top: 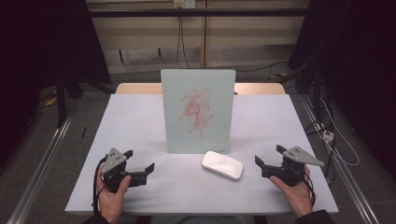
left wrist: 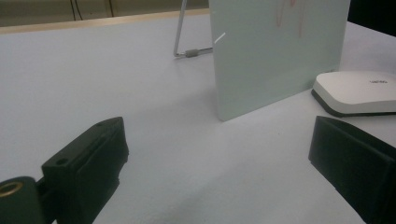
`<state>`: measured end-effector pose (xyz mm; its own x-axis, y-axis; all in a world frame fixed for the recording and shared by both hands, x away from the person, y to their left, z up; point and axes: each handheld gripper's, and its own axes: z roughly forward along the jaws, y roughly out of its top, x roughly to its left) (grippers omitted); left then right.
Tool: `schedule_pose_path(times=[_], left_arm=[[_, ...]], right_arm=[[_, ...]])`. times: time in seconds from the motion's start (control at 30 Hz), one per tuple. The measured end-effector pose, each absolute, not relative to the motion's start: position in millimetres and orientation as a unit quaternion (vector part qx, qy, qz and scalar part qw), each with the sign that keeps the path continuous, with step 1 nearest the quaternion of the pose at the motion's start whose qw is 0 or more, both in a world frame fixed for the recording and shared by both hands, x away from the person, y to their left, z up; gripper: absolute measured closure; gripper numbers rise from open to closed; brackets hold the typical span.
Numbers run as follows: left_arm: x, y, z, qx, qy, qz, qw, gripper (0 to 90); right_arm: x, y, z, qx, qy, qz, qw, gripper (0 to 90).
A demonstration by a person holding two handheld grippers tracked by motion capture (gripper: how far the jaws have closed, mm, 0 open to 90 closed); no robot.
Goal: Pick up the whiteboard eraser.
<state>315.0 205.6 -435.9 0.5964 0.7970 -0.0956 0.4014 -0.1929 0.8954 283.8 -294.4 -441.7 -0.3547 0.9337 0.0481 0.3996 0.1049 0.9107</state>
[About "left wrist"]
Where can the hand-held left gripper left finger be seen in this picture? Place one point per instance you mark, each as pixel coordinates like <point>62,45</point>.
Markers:
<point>90,161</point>

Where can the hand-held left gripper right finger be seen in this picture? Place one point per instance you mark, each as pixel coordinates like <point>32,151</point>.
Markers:
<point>355,155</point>

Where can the white whiteboard eraser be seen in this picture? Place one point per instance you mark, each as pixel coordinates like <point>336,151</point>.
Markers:
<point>355,93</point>

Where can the glass whiteboard with red scribble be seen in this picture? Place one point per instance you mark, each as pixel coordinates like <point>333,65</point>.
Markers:
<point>267,56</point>

